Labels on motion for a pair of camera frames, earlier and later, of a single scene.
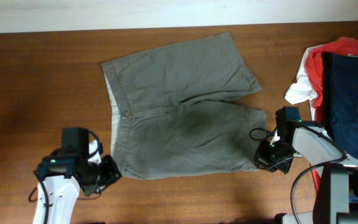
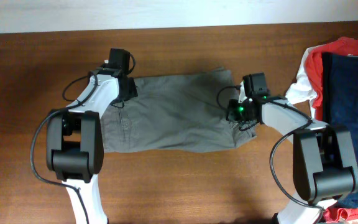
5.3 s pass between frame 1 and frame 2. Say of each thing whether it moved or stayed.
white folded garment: stayed
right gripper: moved
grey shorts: moved
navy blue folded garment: stayed
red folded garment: stayed
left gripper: moved
